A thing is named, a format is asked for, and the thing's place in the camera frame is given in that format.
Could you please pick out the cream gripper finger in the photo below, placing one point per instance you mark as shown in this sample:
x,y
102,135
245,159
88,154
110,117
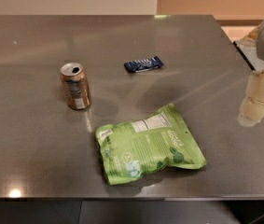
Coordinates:
x,y
252,107

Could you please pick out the green rice chip bag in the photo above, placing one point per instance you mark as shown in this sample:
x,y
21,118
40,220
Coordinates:
x,y
132,149

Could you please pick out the dark blue snack bar wrapper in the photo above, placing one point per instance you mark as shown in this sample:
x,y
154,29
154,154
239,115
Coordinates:
x,y
142,65

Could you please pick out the orange soda can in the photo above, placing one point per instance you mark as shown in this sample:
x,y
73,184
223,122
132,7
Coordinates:
x,y
75,84

